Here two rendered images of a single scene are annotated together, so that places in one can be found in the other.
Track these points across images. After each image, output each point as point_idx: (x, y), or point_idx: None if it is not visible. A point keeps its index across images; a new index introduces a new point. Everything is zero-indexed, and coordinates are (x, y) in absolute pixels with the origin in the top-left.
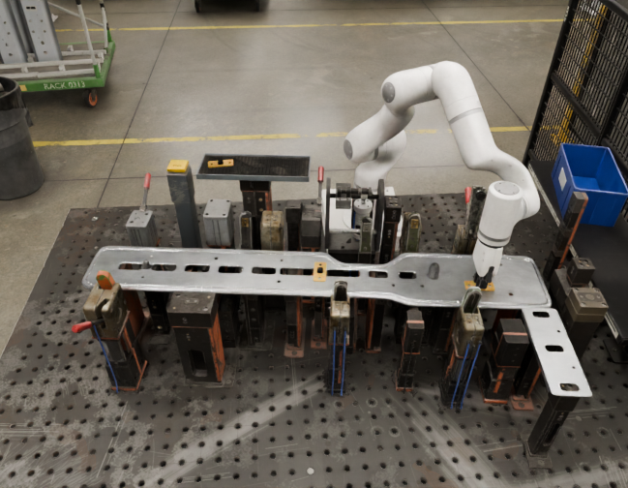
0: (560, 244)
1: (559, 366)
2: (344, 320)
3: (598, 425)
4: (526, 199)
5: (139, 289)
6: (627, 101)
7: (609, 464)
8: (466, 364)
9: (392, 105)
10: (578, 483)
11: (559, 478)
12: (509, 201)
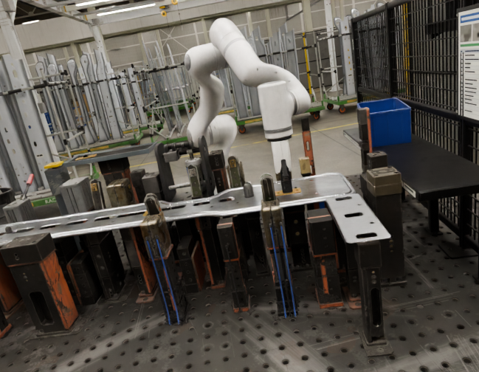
0: (364, 159)
1: (357, 224)
2: (152, 226)
3: (442, 308)
4: (294, 92)
5: None
6: (395, 59)
7: (458, 341)
8: (305, 283)
9: (191, 70)
10: (424, 364)
11: (403, 362)
12: (271, 88)
